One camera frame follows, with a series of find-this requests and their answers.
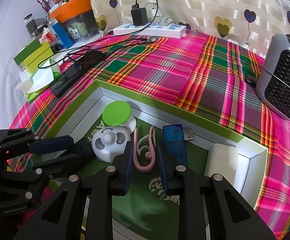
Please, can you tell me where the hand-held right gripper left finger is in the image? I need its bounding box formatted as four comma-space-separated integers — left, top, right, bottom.
14, 141, 134, 240

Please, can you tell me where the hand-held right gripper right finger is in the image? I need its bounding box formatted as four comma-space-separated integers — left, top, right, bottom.
156, 140, 277, 240

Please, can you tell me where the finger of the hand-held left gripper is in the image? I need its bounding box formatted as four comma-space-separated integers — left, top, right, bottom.
0, 128, 74, 158
0, 152, 82, 201

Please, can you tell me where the pink loop clip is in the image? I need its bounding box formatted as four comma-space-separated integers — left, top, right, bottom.
133, 125, 158, 173

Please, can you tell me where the blue translucent usb device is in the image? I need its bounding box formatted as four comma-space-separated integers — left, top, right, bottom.
162, 124, 196, 168

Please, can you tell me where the white round panda gadget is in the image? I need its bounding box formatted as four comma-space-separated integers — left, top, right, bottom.
92, 127, 132, 162

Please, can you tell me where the green topped white knob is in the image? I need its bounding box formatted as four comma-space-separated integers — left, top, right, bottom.
102, 100, 138, 133

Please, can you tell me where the white usb wall charger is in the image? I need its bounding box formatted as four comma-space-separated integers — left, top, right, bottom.
204, 143, 239, 181

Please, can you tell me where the green and white cardboard box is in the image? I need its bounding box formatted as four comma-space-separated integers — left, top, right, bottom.
41, 80, 269, 240

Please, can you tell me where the black smartphone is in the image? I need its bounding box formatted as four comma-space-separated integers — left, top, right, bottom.
50, 66, 86, 98

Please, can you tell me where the green tissue pack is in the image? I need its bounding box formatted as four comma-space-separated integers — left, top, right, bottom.
17, 58, 62, 103

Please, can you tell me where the stack of green boxes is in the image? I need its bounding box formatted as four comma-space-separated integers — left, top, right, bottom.
13, 40, 54, 75

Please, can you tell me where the blue carton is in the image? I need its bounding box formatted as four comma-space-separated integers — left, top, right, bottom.
48, 18, 75, 50

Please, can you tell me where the dark glass jar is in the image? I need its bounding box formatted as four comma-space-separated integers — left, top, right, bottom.
23, 13, 40, 38

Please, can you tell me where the small black plug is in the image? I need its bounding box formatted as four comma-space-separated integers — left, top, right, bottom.
246, 75, 258, 87

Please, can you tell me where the orange lidded container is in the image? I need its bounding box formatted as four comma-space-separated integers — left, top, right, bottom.
48, 0, 98, 37

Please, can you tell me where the white power strip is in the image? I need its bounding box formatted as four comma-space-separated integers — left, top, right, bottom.
113, 22, 187, 39

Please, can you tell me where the grey fan heater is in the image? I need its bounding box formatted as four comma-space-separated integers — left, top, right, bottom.
256, 33, 290, 122

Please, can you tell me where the black power adapter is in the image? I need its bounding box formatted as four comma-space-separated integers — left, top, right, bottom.
130, 7, 148, 26

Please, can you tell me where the heart print curtain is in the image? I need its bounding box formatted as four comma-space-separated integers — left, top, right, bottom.
83, 0, 290, 64

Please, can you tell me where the black usb cable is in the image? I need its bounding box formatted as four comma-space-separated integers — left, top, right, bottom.
62, 36, 157, 63

